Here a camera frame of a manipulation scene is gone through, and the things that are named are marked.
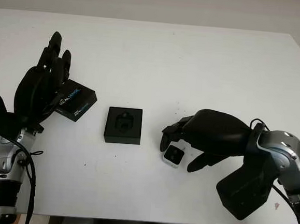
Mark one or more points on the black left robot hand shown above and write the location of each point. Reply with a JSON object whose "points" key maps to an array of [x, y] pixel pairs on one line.
{"points": [[34, 92]]}

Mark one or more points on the small silver depth camera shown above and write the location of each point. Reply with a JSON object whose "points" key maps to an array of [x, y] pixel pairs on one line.
{"points": [[173, 156]]}

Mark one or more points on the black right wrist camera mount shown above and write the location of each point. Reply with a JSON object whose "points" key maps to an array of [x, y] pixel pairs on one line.
{"points": [[245, 189]]}

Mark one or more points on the black RealSense printed box lid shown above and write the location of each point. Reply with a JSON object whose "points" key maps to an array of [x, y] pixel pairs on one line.
{"points": [[78, 103]]}

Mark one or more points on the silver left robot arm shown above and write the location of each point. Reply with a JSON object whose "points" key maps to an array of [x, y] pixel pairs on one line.
{"points": [[0, 170]]}

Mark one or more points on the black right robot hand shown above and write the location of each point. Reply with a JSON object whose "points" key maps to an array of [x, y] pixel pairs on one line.
{"points": [[216, 132]]}

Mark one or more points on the black box base foam insert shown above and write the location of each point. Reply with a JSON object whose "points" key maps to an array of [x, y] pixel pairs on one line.
{"points": [[122, 135]]}

